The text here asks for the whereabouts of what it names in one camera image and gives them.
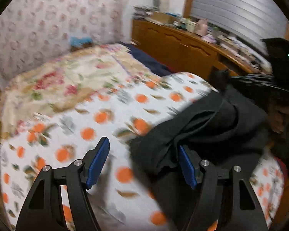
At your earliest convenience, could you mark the black printed t-shirt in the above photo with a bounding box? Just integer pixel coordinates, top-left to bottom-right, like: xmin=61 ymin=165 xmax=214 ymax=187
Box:
xmin=130 ymin=85 xmax=276 ymax=230

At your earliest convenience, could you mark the person right hand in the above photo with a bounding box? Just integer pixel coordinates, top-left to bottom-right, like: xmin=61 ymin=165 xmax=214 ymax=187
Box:
xmin=268 ymin=104 xmax=289 ymax=134

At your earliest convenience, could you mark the orange print white bedsheet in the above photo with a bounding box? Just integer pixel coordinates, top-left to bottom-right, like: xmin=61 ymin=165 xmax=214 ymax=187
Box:
xmin=0 ymin=71 xmax=286 ymax=231

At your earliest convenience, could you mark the grey window blind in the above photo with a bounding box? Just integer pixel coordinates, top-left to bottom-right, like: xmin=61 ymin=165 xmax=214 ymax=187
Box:
xmin=191 ymin=0 xmax=288 ymax=54

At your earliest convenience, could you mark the floral cream quilt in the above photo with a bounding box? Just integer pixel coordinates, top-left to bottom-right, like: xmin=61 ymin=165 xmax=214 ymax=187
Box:
xmin=0 ymin=43 xmax=158 ymax=140

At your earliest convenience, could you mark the dark navy blanket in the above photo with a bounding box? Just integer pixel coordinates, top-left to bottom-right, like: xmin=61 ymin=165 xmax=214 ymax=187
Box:
xmin=120 ymin=42 xmax=173 ymax=77

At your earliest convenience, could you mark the wooden sideboard cabinet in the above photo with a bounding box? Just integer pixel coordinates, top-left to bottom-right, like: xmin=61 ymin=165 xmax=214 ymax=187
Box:
xmin=131 ymin=20 xmax=258 ymax=80

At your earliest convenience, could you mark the blue item box by bed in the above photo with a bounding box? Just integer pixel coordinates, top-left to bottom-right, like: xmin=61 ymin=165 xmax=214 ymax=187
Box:
xmin=69 ymin=37 xmax=93 ymax=48

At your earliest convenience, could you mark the cardboard box on cabinet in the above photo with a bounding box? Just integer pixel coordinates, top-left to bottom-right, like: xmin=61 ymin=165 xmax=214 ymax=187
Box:
xmin=148 ymin=12 xmax=176 ymax=25

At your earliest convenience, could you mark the pink circle patterned curtain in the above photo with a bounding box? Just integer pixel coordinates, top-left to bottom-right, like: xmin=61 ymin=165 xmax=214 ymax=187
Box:
xmin=0 ymin=0 xmax=128 ymax=81

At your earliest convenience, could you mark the stack of folded fabrics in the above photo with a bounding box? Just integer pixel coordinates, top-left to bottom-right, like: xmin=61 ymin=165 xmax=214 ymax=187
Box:
xmin=133 ymin=6 xmax=155 ymax=20

